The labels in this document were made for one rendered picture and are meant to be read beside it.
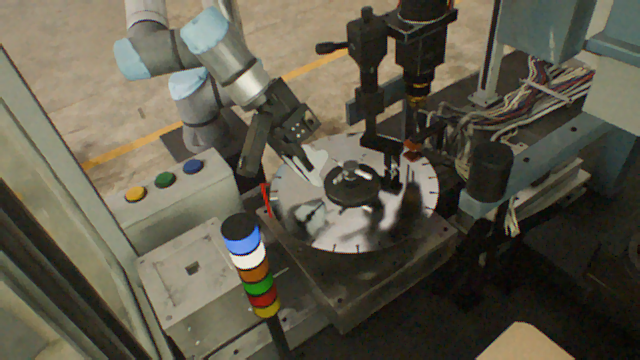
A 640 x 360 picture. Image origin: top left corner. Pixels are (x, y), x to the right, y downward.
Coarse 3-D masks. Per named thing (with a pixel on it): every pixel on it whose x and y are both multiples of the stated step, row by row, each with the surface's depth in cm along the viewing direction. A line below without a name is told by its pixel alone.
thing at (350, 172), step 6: (360, 156) 87; (366, 156) 88; (336, 162) 87; (342, 162) 86; (348, 162) 85; (354, 162) 85; (360, 162) 86; (348, 168) 84; (354, 168) 84; (342, 174) 84; (348, 174) 85; (354, 174) 85; (360, 174) 84; (366, 174) 83; (336, 180) 83
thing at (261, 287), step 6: (270, 270) 63; (270, 276) 63; (246, 282) 62; (258, 282) 61; (264, 282) 62; (270, 282) 64; (246, 288) 63; (252, 288) 62; (258, 288) 62; (264, 288) 63; (270, 288) 64; (252, 294) 63; (258, 294) 63
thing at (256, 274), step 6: (264, 258) 60; (234, 264) 60; (264, 264) 61; (240, 270) 60; (246, 270) 59; (252, 270) 59; (258, 270) 60; (264, 270) 61; (240, 276) 61; (246, 276) 60; (252, 276) 60; (258, 276) 61; (264, 276) 61; (252, 282) 61
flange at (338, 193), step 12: (336, 168) 91; (360, 168) 90; (372, 168) 90; (324, 180) 89; (348, 180) 86; (360, 180) 86; (372, 180) 87; (336, 192) 86; (348, 192) 86; (360, 192) 85; (372, 192) 85; (348, 204) 85
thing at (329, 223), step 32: (352, 160) 94; (416, 160) 92; (288, 192) 89; (320, 192) 88; (384, 192) 86; (416, 192) 85; (288, 224) 83; (320, 224) 82; (352, 224) 81; (384, 224) 80; (416, 224) 80
